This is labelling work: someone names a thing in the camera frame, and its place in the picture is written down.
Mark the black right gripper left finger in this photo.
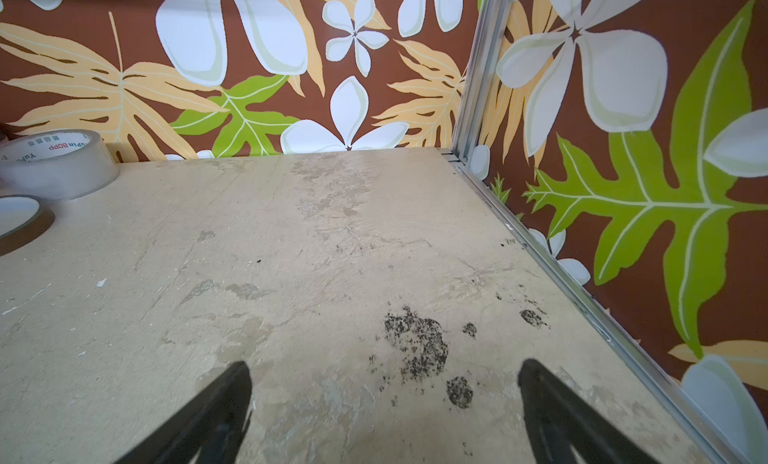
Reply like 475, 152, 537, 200
117, 361, 252, 463

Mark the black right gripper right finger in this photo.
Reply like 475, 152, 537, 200
517, 359, 656, 463

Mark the brown tape roll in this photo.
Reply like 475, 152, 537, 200
0, 195, 55, 256

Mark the clear tape roll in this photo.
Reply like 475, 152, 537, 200
1, 129, 119, 201

